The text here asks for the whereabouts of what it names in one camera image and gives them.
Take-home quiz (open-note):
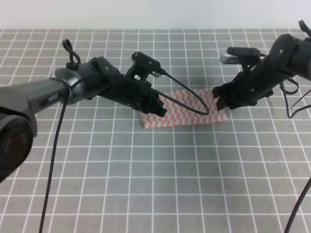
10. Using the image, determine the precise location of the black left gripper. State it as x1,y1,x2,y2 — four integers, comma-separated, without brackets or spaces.
97,57,167,117

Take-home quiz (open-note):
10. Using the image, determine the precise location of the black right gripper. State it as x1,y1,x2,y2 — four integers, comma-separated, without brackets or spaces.
212,71,265,111

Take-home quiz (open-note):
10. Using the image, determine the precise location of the pink white wavy towel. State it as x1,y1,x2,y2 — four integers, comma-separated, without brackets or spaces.
140,87,227,129

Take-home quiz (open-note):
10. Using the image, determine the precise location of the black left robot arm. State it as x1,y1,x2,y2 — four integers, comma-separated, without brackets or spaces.
0,57,167,180

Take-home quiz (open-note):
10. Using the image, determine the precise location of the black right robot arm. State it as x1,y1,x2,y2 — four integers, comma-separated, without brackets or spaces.
212,34,311,110

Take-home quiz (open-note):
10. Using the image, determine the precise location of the grey checked tablecloth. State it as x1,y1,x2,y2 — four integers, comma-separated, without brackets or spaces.
0,29,311,233

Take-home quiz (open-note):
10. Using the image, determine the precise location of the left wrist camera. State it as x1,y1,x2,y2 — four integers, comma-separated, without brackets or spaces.
132,51,167,81

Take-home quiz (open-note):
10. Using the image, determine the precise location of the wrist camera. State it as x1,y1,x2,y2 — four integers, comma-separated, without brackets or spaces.
219,47,262,69
132,51,167,81

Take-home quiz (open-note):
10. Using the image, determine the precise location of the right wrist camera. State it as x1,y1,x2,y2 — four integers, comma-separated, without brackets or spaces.
219,47,262,69

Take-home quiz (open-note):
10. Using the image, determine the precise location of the black right camera cable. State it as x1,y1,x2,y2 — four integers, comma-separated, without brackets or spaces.
259,52,311,233

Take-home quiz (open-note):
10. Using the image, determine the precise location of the black camera cable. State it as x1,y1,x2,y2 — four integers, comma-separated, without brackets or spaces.
259,52,311,233
37,39,211,233

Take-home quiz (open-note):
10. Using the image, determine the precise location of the black left camera cable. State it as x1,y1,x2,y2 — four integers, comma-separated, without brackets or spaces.
37,39,211,233

